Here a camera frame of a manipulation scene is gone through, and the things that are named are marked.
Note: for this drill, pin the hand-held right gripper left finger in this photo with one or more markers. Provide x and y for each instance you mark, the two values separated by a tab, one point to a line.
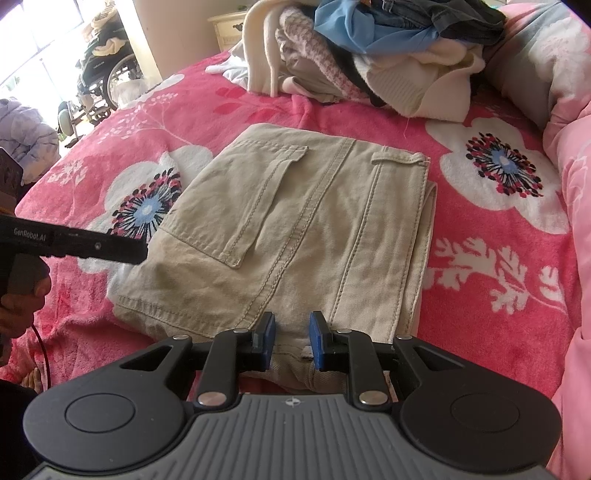
270	341

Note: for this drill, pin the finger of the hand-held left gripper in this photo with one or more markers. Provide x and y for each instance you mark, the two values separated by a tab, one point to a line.
122	249

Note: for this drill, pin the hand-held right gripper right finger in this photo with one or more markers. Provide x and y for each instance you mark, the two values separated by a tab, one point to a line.
316	344

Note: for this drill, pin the beige cargo pants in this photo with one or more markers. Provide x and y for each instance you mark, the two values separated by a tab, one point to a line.
300	207

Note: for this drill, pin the person's left hand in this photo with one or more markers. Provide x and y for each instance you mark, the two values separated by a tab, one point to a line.
18	318

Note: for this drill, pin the pink floral bedsheet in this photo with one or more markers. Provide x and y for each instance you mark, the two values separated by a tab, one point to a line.
485	300

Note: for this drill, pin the wheelchair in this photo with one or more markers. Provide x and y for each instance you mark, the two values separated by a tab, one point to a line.
106	60

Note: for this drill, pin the bright window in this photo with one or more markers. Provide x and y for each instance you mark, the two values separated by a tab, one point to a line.
32	41

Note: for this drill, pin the white thin garment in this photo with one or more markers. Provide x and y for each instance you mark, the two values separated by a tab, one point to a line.
231	69

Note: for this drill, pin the cream nightstand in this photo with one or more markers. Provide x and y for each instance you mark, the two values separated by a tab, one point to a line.
226	30

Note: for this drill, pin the cream knit sweater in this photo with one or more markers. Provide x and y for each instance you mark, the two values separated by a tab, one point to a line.
415	87

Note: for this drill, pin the light blue cloth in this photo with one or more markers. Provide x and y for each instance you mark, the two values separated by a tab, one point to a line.
360	27

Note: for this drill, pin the blue jeans with leather patch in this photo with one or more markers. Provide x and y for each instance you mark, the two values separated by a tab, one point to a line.
397	14

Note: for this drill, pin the pink flower-print quilt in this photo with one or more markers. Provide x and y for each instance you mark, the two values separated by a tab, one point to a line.
554	92

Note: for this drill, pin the dark grey garment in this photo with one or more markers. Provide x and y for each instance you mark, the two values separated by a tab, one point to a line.
466	21

